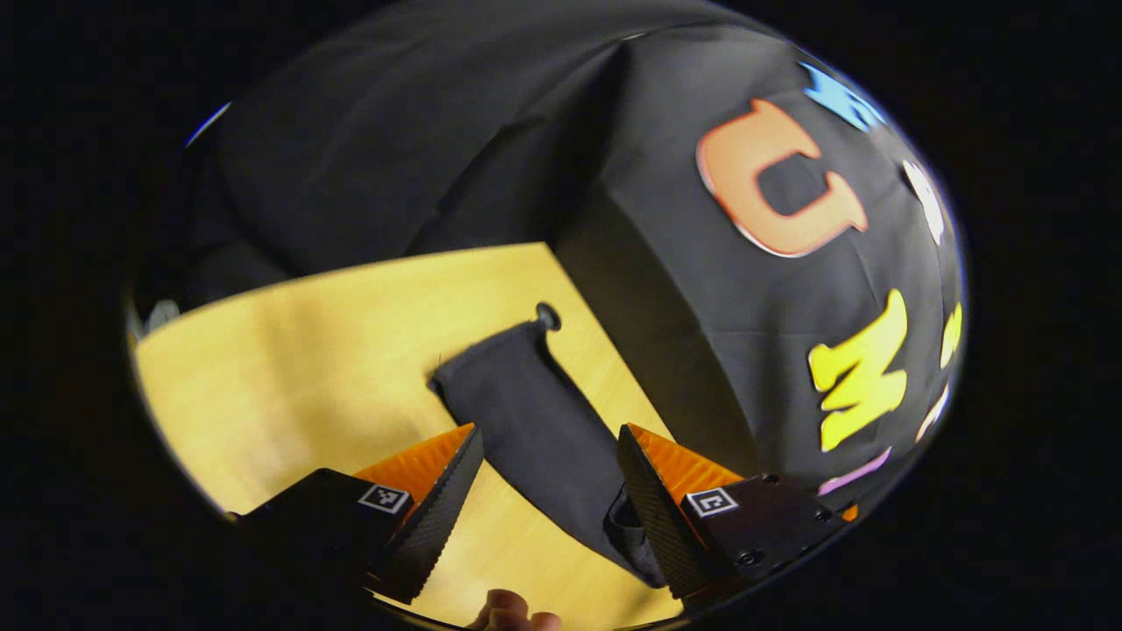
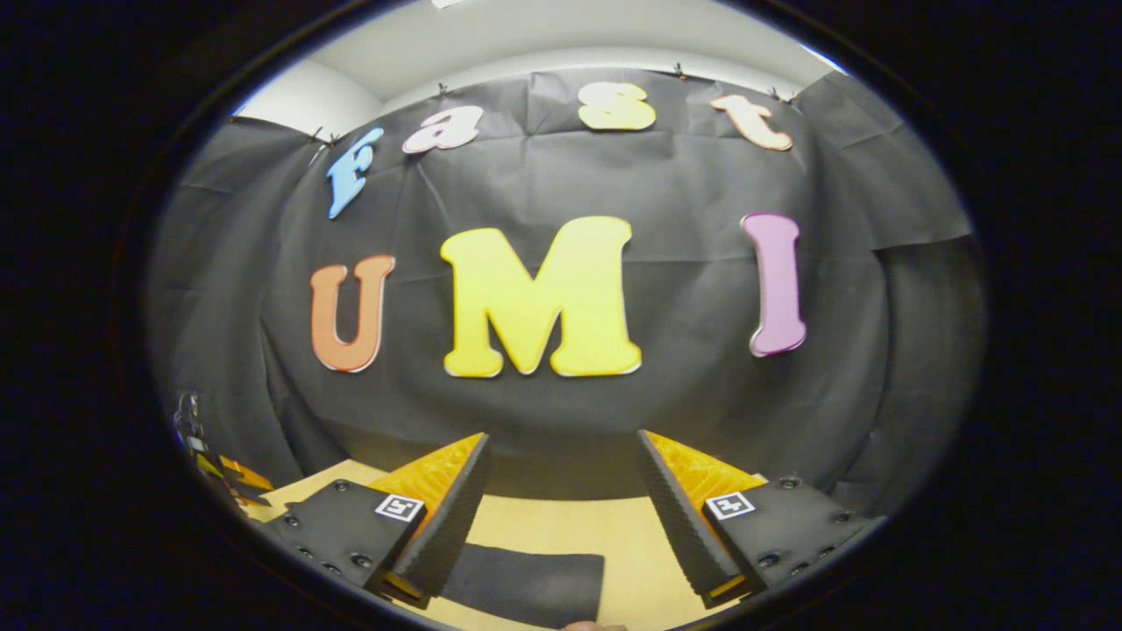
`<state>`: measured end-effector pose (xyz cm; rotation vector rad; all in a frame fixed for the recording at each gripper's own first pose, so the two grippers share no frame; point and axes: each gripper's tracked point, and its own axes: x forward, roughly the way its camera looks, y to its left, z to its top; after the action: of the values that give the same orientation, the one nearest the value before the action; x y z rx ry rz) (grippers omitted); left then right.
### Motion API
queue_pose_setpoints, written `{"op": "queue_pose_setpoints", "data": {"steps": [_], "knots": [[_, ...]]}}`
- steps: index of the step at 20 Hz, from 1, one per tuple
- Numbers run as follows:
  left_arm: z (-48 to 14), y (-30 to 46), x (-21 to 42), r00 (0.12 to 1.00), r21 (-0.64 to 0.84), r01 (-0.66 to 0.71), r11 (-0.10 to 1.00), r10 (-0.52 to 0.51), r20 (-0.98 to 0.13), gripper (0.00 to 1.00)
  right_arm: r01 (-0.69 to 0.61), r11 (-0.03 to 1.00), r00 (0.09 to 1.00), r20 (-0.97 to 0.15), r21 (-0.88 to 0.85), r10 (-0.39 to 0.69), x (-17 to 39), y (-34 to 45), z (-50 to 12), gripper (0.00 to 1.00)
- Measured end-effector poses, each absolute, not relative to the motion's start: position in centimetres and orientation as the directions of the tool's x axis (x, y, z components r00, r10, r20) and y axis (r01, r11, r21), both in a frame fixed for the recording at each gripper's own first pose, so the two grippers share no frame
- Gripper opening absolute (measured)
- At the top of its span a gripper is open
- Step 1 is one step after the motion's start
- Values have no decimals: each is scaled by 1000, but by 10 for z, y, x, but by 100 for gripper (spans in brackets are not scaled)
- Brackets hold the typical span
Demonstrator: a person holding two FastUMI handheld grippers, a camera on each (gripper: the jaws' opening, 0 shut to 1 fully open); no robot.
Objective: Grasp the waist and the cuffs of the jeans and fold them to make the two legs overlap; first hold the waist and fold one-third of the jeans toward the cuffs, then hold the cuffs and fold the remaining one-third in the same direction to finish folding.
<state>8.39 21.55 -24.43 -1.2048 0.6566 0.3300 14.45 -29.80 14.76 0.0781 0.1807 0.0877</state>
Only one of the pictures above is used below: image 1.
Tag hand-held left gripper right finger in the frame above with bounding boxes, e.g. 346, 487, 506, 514
615, 423, 862, 613

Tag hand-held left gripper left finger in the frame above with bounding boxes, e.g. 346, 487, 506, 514
230, 423, 486, 606

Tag dark grey jeans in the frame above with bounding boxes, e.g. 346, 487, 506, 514
428, 320, 693, 588

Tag black backdrop cloth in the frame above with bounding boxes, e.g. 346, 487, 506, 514
131, 0, 965, 518

